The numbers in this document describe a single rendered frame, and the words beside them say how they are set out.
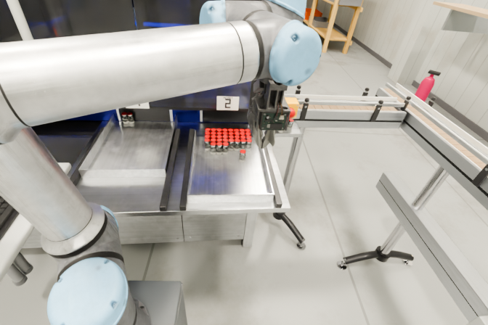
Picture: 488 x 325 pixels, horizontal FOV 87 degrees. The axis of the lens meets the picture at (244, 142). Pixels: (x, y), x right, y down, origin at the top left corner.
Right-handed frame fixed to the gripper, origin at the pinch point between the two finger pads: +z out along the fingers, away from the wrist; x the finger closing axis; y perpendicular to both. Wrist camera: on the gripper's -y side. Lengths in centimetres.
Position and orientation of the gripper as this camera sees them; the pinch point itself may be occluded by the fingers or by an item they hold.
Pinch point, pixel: (261, 142)
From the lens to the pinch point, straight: 67.6
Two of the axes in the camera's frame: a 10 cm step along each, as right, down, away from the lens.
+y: 0.9, 6.0, -8.0
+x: 9.9, 0.1, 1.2
